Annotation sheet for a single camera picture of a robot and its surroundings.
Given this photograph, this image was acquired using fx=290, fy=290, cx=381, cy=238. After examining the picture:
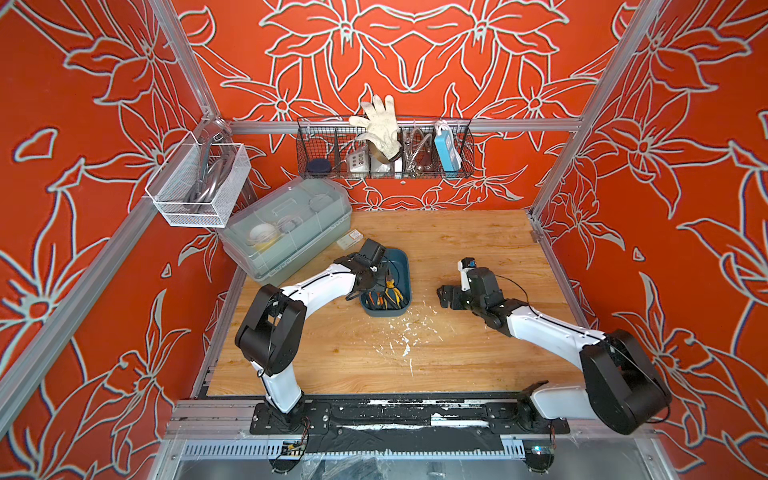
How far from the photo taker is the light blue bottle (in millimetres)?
858

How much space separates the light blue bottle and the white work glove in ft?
0.39

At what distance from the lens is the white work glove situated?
893mm

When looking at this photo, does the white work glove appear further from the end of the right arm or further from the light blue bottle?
the end of the right arm
